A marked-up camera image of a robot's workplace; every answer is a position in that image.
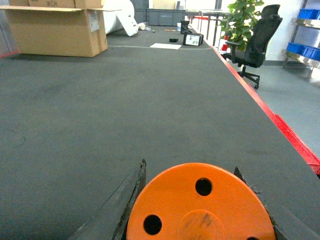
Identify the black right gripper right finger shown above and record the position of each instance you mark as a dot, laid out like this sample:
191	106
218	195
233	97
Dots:
285	224

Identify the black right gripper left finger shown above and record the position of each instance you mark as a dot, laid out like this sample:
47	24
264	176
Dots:
111	219

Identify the orange cylindrical cap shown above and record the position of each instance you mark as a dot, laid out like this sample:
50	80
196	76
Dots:
198	201

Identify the steel shelf rack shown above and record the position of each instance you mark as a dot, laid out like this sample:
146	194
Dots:
305	32

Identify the blue bin lower shelf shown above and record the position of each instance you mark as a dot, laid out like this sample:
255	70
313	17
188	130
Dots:
304	50

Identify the blue bin shelf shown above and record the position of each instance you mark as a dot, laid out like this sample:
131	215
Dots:
309	13
304	50

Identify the blue bin upper shelf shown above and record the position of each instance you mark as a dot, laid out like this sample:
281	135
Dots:
309	13

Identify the black office chair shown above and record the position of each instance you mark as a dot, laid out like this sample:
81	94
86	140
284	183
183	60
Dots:
255	52

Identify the white paper sheet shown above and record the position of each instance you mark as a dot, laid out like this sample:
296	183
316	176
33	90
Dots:
166	46

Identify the small black round object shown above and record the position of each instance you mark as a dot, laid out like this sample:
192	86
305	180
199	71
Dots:
173	40

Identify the large open cardboard box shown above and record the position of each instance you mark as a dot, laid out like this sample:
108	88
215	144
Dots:
68	32

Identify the black framed tablet device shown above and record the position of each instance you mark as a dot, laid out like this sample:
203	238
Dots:
193	39

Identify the white foam roll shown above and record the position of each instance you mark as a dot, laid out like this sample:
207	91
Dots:
118	15

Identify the black box device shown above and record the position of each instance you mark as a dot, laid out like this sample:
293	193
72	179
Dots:
184	26

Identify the green potted plant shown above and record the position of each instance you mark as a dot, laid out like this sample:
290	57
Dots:
239	23

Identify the grey plastic crate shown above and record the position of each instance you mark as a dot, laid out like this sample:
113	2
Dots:
164	17

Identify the small cardboard box on top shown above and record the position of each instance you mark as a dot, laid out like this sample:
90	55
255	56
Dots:
79	4

